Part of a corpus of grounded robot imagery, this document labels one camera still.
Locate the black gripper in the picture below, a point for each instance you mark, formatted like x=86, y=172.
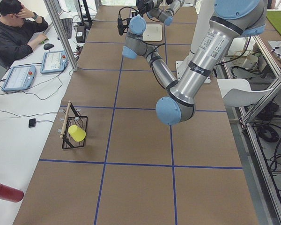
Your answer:
x=145, y=3

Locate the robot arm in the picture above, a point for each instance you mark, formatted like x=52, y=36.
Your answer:
x=165, y=16
x=218, y=24

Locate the cream rabbit tray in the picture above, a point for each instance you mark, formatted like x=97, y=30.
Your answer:
x=153, y=33

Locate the yellow cup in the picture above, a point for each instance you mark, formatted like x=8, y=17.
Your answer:
x=77, y=133

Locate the black power box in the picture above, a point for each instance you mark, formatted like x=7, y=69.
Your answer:
x=80, y=34

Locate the black keyboard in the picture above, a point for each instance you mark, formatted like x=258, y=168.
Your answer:
x=67, y=26

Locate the black computer mouse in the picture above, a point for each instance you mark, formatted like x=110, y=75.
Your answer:
x=48, y=46

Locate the far teach pendant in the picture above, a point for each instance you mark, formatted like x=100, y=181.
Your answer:
x=53, y=62

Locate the teach pendant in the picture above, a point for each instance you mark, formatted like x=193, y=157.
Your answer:
x=19, y=78
x=53, y=62

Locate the seated person in black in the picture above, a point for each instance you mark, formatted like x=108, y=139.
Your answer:
x=21, y=31

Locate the near teach pendant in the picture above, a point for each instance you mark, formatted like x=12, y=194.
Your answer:
x=19, y=78

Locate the small black puck device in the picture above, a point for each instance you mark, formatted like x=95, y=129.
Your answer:
x=32, y=123

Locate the red bottle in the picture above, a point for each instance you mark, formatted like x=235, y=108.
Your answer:
x=10, y=194

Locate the aluminium frame post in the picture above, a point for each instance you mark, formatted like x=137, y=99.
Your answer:
x=54, y=15

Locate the black wire cup rack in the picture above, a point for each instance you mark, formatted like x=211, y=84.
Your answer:
x=72, y=117

